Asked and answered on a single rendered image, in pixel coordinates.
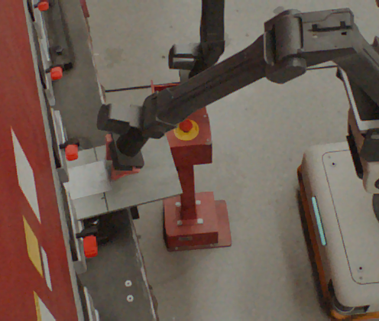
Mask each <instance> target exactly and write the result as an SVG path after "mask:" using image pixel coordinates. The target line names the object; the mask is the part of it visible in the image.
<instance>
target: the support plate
mask: <svg viewBox="0 0 379 321"><path fill-rule="evenodd" d="M141 152H142V154H143V158H144V163H145V165H144V167H143V168H142V169H141V171H140V172H139V173H133V174H129V175H125V176H123V177H121V178H118V179H117V180H111V181H112V187H113V190H109V191H105V196H106V199H107V203H108V207H109V212H108V211H107V208H106V204H105V199H101V198H104V193H103V192H102V193H97V194H93V195H89V196H86V197H83V198H80V199H75V200H72V201H73V205H74V208H75V211H76V217H77V221H79V220H83V219H88V218H92V217H96V216H101V215H105V214H108V213H111V212H117V211H120V210H123V209H129V208H132V207H135V206H141V205H144V204H148V203H153V202H156V201H160V200H163V199H169V198H172V197H175V196H182V195H183V190H182V187H181V184H180V179H179V177H178V176H177V172H176V169H175V166H174V163H173V158H172V156H171V153H170V147H169V144H168V142H167V137H166V135H165V133H164V136H163V137H162V138H160V139H154V138H149V140H148V141H147V143H146V144H145V145H144V146H143V148H142V149H141ZM96 153H97V158H98V161H104V160H105V157H106V145H103V146H99V147H96ZM95 162H97V161H96V155H95V150H94V148H89V149H85V150H82V151H78V158H77V160H72V161H68V160H67V161H66V163H67V168H68V169H70V168H73V167H79V166H82V165H86V164H91V163H95ZM107 164H108V168H109V174H110V177H111V171H112V160H107Z"/></svg>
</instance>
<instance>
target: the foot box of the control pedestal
mask: <svg viewBox="0 0 379 321"><path fill-rule="evenodd" d="M197 200H201V207H202V220H203V224H197V225H181V226H177V219H176V210H175V203H181V198H180V196H175V197H172V198H169V199H163V201H164V222H165V232H166V239H167V251H168V252H174V251H190V250H199V249H207V248H224V247H231V246H232V236H231V229H230V224H229V217H228V207H227V202H226V200H224V199H223V200H214V196H213V191H205V192H196V201H197Z"/></svg>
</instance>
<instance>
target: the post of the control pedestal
mask: <svg viewBox="0 0 379 321"><path fill-rule="evenodd" d="M177 175H179V179H180V184H181V187H182V190H183V195H182V196H180V198H181V206H182V214H183V219H195V218H196V191H195V176H194V165H193V166H184V167H177Z"/></svg>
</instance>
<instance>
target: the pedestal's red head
mask: <svg viewBox="0 0 379 321"><path fill-rule="evenodd" d="M178 85H180V83H179V84H170V85H162V86H154V83H153V80H151V90H152V93H154V91H155V92H156V91H159V92H160V91H162V90H164V89H166V88H171V87H174V86H178ZM187 119H189V120H192V121H194V122H195V123H196V124H197V125H198V127H199V133H198V135H197V136H196V137H195V138H194V139H191V140H188V141H185V140H182V139H179V138H177V137H176V135H175V134H174V132H173V130H172V131H169V132H167V133H165V135H166V137H167V142H168V144H169V147H170V153H171V156H172V158H173V163H174V166H175V167H184V166H193V165H201V164H211V163H212V137H211V131H210V125H209V115H208V113H207V112H206V106H204V107H202V108H201V109H198V111H197V112H194V113H193V114H192V115H191V116H189V117H188V118H187Z"/></svg>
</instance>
